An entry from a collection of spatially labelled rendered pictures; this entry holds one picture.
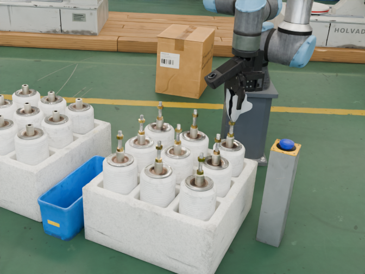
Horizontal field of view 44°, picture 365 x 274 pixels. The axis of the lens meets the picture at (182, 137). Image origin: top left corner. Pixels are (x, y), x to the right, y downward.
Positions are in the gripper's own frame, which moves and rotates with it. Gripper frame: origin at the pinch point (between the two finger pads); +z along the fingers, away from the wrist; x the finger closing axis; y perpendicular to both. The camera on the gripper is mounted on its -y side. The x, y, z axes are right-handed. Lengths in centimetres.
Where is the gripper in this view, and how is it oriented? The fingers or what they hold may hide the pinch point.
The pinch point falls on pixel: (231, 117)
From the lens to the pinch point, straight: 130.8
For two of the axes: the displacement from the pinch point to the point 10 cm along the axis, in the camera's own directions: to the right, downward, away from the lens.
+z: -0.5, 8.9, 4.6
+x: -4.0, -4.4, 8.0
